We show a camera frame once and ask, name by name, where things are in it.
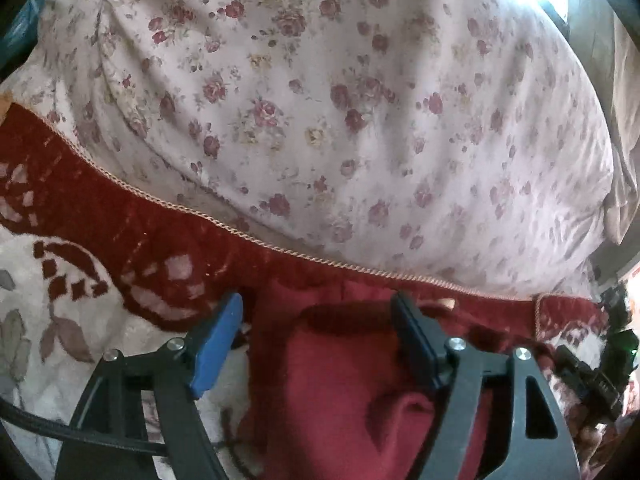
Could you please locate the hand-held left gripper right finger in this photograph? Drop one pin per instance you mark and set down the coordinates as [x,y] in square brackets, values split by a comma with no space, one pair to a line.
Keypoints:
[415,345]

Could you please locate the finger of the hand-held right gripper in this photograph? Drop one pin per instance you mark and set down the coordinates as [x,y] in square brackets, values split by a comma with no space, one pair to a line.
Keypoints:
[582,377]

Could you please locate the dark red fleece garment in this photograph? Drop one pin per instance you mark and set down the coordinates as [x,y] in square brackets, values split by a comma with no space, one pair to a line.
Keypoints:
[350,390]

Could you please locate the teal plastic bag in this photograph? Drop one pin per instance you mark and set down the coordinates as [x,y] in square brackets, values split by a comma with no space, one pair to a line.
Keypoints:
[24,20]

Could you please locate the beige cloth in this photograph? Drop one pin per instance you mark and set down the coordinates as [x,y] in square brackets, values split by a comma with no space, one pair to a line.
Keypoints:
[617,125]

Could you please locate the fluffy floral leaf-print blanket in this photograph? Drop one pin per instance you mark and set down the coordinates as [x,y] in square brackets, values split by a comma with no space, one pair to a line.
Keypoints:
[75,270]

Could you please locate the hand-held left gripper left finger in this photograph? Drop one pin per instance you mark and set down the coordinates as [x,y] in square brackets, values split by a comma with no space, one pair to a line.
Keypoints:
[216,347]

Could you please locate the rose-print floral duvet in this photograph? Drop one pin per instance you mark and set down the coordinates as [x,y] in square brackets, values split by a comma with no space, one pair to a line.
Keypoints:
[325,110]

